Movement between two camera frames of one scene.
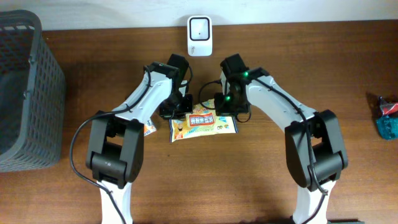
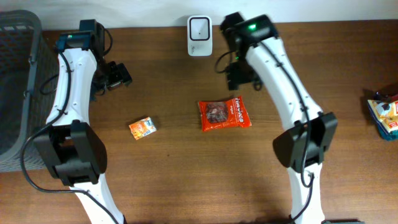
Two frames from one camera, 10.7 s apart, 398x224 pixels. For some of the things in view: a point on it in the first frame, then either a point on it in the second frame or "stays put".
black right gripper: x=222 y=109 → x=233 y=79
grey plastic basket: x=32 y=91 stays put
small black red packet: x=387 y=107 → x=383 y=97
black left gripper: x=166 y=112 → x=115 y=70
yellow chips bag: x=203 y=121 → x=386 y=116
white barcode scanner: x=199 y=36 stays put
